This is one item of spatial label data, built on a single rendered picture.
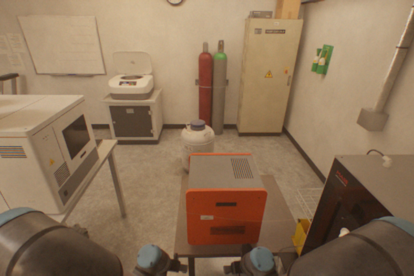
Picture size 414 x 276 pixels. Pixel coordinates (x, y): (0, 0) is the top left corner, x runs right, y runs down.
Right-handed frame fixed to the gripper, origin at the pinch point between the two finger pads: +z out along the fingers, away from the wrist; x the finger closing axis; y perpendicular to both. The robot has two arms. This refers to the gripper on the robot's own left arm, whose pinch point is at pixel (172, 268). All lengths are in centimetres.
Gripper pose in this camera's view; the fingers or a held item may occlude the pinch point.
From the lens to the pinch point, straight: 131.7
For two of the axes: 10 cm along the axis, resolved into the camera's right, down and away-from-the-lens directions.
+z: 1.6, 6.2, 7.6
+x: -9.8, 0.0, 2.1
